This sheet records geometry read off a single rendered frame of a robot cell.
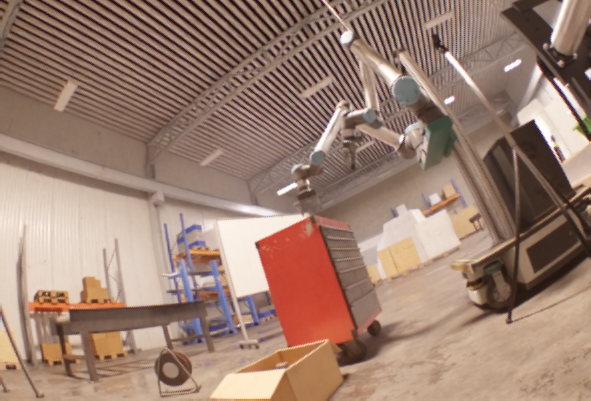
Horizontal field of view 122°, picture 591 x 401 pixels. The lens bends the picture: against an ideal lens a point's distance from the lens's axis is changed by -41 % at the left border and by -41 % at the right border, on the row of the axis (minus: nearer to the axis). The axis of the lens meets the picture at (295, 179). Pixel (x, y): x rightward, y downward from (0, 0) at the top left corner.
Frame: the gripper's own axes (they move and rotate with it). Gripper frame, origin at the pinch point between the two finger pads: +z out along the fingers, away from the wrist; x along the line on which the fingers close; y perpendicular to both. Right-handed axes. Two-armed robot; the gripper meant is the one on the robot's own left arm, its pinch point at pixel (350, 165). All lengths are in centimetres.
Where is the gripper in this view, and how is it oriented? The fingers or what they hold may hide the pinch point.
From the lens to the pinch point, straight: 169.7
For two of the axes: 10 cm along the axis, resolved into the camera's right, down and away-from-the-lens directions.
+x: -4.7, -1.1, -8.8
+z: 0.1, 9.9, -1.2
